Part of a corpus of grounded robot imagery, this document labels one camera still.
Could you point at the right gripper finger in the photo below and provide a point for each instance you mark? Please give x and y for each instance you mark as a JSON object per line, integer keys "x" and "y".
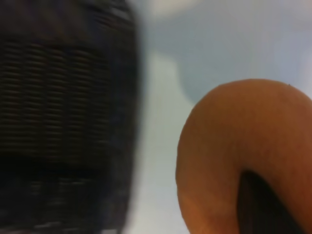
{"x": 260, "y": 209}

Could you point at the orange fruit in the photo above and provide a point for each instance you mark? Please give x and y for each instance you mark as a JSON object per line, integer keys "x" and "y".
{"x": 231, "y": 134}

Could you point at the dark brown wicker basket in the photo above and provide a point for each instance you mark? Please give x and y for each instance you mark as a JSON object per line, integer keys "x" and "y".
{"x": 61, "y": 97}

